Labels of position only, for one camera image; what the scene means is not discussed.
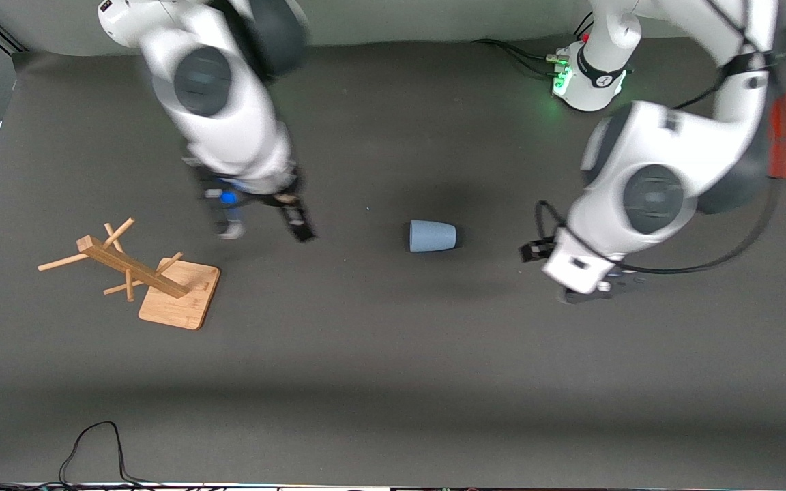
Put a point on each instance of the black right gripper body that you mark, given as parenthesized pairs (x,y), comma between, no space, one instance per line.
(275,198)

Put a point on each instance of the light blue plastic cup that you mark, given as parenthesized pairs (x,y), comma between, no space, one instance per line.
(432,236)

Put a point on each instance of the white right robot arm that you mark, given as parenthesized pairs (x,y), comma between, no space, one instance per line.
(229,123)

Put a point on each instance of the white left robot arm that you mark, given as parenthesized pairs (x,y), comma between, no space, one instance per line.
(673,150)

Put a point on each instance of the wooden cup rack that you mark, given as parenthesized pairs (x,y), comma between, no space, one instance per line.
(181,300)

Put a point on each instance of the dark grey table mat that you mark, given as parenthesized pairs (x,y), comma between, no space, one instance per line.
(434,341)

